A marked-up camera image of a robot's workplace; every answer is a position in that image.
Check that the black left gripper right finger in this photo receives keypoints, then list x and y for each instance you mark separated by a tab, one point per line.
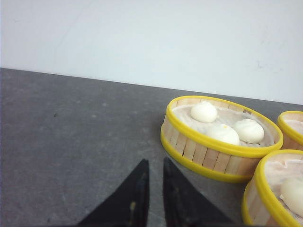
184	205

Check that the bamboo steamer with three buns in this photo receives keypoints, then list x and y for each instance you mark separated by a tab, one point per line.
212	158

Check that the white steamed bun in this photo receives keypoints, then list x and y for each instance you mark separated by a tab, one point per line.
204	112
249	131
223	133

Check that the white bun in near steamer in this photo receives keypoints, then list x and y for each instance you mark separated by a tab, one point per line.
292	194

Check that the white steamer liner cloth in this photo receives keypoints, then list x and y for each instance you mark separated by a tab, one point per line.
225	116

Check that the white steamed bun back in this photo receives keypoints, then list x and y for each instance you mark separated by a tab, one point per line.
204	112

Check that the white steamed bun right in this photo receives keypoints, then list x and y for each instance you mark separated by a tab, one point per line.
249	131

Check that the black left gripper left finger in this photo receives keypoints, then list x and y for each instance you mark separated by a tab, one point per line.
128	205

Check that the white steamed bun front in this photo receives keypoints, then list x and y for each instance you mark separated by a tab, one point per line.
223	133

